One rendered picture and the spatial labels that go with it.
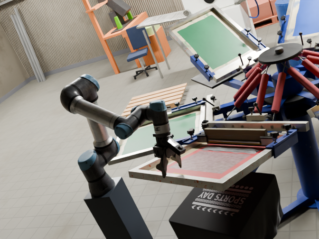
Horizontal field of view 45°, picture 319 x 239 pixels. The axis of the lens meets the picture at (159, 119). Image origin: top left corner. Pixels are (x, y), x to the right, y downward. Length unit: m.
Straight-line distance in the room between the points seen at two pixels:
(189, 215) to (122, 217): 0.39
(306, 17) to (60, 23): 8.57
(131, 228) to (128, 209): 0.11
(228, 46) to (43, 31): 8.65
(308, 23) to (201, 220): 2.14
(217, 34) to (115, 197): 2.08
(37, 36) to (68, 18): 1.27
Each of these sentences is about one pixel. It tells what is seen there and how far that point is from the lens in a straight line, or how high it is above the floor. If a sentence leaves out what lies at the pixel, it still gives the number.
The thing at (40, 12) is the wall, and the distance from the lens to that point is 11.59.
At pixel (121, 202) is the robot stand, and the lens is 2.26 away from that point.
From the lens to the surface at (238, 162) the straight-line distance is 2.01.
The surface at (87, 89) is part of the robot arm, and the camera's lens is 2.01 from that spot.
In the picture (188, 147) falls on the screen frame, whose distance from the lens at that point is 2.35.
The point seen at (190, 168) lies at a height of 1.23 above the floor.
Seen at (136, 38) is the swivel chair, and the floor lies 0.73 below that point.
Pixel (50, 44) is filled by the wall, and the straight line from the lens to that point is 11.81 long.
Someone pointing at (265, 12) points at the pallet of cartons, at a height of 0.27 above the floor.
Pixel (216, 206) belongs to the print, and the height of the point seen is 0.95.
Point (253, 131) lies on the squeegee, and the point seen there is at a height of 1.20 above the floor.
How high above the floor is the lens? 2.29
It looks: 23 degrees down
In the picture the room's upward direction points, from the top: 23 degrees counter-clockwise
